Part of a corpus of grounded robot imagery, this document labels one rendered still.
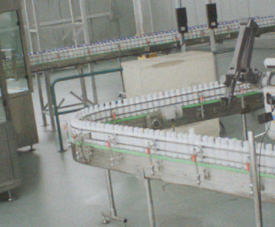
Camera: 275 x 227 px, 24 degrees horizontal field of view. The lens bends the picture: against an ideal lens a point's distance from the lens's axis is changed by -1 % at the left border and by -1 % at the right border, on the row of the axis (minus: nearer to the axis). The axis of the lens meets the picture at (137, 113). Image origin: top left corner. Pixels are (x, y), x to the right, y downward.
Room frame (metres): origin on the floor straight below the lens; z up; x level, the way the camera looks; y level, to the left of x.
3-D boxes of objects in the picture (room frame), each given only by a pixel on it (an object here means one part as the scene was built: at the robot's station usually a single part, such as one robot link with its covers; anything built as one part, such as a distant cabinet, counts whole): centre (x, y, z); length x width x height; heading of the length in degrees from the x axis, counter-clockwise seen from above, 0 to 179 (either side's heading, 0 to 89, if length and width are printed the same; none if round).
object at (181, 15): (10.69, -0.89, 1.55); 0.17 x 0.15 x 0.42; 111
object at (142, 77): (8.93, -0.49, 0.59); 1.10 x 0.62 x 1.18; 111
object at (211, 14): (10.88, -1.41, 1.55); 0.17 x 0.15 x 0.42; 111
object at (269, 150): (3.74, -0.74, 1.08); 0.06 x 0.06 x 0.17
